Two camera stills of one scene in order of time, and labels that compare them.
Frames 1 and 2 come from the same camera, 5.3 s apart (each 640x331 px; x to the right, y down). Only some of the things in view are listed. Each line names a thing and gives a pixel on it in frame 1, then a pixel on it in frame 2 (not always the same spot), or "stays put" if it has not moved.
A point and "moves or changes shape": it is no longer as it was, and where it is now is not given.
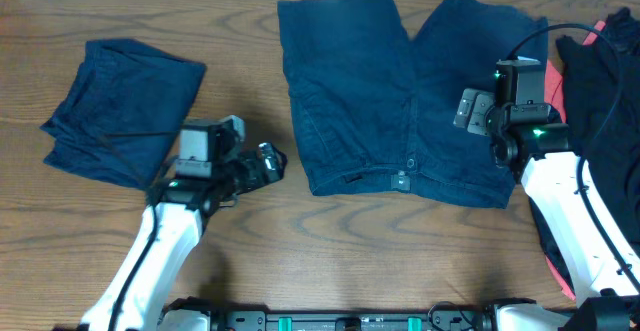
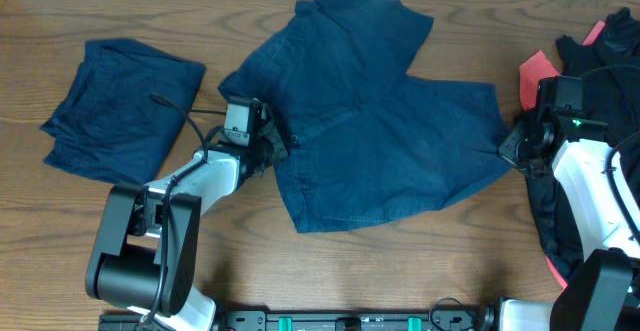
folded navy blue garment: [123, 112] stays put
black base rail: [441, 317] stays put
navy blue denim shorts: [377, 104] moves or changes shape
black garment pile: [603, 120] stays put
